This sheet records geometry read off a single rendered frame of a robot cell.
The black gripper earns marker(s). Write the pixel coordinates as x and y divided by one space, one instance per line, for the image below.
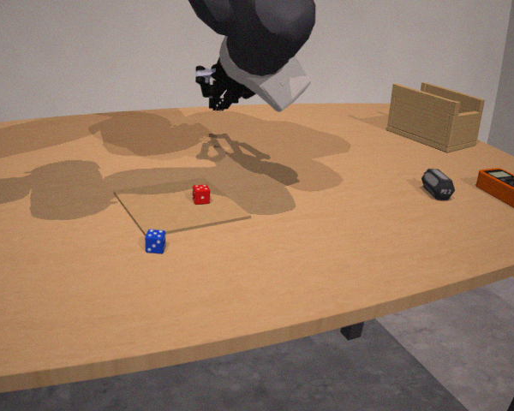
234 89

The thin tan flat mat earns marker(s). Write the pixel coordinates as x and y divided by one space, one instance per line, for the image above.
170 207

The tan wooden open box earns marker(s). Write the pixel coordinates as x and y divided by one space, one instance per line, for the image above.
433 119

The red die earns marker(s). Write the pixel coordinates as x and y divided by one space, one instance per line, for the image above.
201 194

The blue die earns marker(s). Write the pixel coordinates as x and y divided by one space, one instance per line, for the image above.
155 241

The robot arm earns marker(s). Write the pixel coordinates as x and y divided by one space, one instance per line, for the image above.
259 35

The black die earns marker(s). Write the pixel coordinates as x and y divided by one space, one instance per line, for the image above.
220 104

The orange pocket multimeter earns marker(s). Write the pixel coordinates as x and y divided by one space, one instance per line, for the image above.
497 182

